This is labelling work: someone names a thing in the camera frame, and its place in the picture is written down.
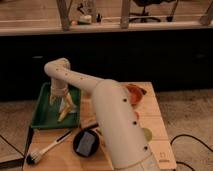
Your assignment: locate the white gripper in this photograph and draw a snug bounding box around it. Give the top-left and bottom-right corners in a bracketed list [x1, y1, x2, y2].
[49, 79, 73, 110]

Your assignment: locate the yellow banana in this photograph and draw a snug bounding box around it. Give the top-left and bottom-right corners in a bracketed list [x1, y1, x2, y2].
[58, 104, 71, 122]

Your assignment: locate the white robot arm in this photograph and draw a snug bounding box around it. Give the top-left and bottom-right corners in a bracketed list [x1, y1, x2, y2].
[44, 58, 161, 171]

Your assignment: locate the green plastic tray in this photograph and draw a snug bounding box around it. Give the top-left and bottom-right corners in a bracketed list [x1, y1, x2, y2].
[31, 82, 81, 129]

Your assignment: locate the grey folded cloth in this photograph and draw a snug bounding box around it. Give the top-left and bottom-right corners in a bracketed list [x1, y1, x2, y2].
[68, 105, 77, 113]

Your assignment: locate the black round bowl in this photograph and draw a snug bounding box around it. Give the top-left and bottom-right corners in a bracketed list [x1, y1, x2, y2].
[73, 129, 100, 158]

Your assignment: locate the blue grey sponge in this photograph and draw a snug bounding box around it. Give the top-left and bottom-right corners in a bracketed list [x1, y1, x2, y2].
[77, 132, 95, 157]

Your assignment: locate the white dish brush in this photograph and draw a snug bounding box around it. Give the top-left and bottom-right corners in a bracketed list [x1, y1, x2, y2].
[26, 131, 71, 165]

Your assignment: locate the orange bowl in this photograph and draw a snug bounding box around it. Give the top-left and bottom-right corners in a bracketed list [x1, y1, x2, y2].
[126, 84, 147, 106]

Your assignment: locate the wooden table leg left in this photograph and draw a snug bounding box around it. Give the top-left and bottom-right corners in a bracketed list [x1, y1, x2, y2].
[56, 0, 73, 31]

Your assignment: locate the wooden table leg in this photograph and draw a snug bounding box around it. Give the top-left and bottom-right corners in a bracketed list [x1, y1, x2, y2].
[120, 0, 131, 29]
[56, 0, 73, 31]

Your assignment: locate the green round fruit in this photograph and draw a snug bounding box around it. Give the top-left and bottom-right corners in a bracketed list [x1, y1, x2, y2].
[143, 128, 152, 142]

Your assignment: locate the wooden table leg middle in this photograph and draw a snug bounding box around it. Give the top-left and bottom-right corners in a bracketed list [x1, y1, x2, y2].
[120, 0, 131, 29]

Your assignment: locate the black office chair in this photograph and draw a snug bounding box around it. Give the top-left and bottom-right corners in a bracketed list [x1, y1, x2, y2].
[129, 0, 160, 23]

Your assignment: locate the black handled knife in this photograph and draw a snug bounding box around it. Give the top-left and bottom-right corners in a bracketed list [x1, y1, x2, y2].
[80, 123, 99, 130]

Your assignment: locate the black floor cable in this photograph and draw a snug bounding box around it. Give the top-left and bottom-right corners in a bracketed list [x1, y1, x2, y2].
[170, 133, 213, 171]

